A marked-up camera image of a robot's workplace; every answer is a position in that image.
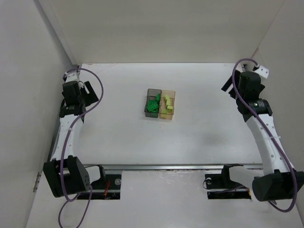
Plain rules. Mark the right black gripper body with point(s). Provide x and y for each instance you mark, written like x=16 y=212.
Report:
x=230 y=86

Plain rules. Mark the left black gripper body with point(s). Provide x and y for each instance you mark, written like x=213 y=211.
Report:
x=90 y=93

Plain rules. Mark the dark green curved lego brick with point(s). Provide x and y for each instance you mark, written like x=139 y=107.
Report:
x=158 y=97

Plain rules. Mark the lime curved lego brick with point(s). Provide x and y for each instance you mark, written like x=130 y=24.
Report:
x=167 y=98

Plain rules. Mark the dark green lego plate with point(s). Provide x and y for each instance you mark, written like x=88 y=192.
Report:
x=152 y=106

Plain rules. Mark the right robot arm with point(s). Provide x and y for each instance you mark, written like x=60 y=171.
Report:
x=280 y=179

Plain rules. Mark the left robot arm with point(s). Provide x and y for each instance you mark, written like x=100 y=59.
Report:
x=65 y=173

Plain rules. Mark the grey transparent container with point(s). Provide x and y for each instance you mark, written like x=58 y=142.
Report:
x=151 y=95

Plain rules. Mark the orange transparent container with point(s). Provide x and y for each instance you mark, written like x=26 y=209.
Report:
x=163 y=106

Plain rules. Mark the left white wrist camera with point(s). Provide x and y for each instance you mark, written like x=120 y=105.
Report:
x=70 y=76

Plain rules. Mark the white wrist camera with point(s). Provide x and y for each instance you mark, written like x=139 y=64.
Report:
x=70 y=76
x=259 y=69

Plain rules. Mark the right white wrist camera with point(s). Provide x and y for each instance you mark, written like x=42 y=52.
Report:
x=259 y=69

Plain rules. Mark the aluminium rail front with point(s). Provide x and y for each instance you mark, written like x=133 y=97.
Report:
x=156 y=167

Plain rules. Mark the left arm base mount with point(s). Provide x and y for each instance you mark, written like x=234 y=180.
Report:
x=108 y=188

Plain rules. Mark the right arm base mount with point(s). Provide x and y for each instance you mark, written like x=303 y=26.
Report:
x=220 y=186

